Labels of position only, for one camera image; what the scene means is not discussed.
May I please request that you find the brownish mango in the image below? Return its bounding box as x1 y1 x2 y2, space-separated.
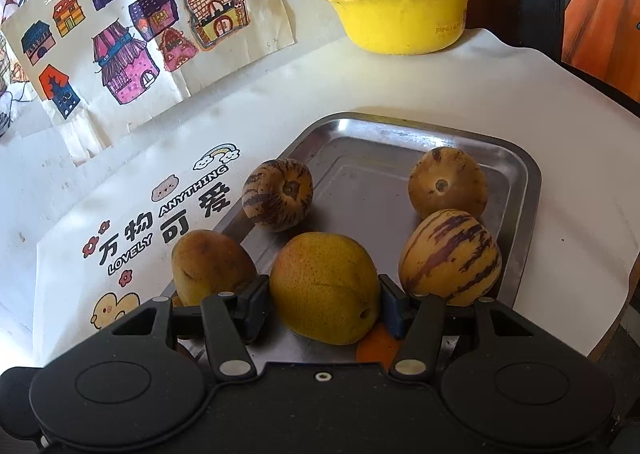
171 230 257 307

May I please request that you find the white printed cloth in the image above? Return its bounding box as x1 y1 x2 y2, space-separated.
34 30 639 363

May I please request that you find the brown round melon in tray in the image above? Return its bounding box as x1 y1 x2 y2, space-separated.
408 146 488 220

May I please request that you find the yellow-red mango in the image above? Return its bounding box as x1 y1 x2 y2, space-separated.
269 232 380 346

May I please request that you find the metal tray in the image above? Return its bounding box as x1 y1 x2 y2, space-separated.
215 113 541 306

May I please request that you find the small orange kumquat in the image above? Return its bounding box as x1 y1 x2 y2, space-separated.
356 323 402 372

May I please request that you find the houses drawing paper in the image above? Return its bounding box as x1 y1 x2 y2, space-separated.
1 0 294 162

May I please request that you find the striped melon in tray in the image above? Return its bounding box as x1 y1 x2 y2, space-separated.
241 158 314 232

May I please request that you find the striped melon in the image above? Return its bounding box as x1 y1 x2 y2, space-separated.
398 209 502 307
241 158 314 232

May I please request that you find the yellow plastic bowl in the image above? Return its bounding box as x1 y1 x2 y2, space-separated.
329 0 469 55

